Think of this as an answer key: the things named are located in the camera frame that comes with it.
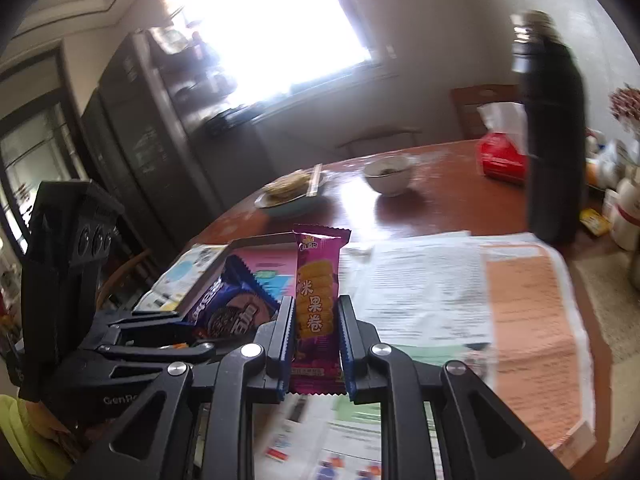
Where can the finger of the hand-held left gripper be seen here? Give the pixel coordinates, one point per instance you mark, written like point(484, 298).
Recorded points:
point(150, 332)
point(155, 353)

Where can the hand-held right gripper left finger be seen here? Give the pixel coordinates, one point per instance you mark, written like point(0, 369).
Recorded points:
point(286, 340)

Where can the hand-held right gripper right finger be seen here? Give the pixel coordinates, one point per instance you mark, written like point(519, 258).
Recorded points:
point(346, 345)

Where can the magenta rice roll packet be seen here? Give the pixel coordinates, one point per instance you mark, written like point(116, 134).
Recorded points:
point(317, 300)

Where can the purple cookie packet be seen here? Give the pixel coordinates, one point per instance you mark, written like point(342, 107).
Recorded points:
point(230, 310)

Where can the shallow box with pink print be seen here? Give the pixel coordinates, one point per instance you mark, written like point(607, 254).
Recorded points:
point(272, 260)

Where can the white newspaper with orange panel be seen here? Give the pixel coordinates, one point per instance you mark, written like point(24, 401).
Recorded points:
point(425, 300)

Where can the dark framed glass door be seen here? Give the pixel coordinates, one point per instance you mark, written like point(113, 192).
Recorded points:
point(30, 160)

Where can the blue plate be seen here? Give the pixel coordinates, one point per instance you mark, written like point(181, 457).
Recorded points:
point(295, 205)

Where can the stack of pancakes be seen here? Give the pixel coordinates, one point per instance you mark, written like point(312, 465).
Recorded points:
point(287, 185)

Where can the yellow-green garment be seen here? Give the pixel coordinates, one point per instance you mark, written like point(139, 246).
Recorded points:
point(20, 435)

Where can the wooden chopstick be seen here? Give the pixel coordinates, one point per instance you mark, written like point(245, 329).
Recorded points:
point(317, 180)
point(314, 180)

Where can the white bowl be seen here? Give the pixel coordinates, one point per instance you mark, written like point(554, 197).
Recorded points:
point(390, 177)

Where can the white low cabinet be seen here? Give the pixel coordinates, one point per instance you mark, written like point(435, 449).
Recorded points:
point(300, 135)

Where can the black appliance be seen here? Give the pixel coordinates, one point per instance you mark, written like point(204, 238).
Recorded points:
point(230, 121)

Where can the red tissue box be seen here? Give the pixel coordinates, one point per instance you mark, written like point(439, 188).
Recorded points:
point(500, 157)

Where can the hanging rack with jars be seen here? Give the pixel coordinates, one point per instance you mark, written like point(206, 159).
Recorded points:
point(185, 60)

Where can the wooden slat-back chair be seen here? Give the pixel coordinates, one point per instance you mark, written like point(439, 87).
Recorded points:
point(470, 110)

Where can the yellowed paper sheet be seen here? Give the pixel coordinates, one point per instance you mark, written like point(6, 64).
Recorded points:
point(605, 280)

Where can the small yellow packet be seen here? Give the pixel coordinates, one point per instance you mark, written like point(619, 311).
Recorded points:
point(595, 222)

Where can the black thermos flask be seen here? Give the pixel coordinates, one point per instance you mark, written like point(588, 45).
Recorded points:
point(552, 135)

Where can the white rabbit figurine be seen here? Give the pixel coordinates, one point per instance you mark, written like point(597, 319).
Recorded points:
point(627, 215)

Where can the window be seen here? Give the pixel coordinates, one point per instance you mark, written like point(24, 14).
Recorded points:
point(280, 25)

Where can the vase of red-white flowers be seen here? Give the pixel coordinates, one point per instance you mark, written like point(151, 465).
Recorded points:
point(627, 102)

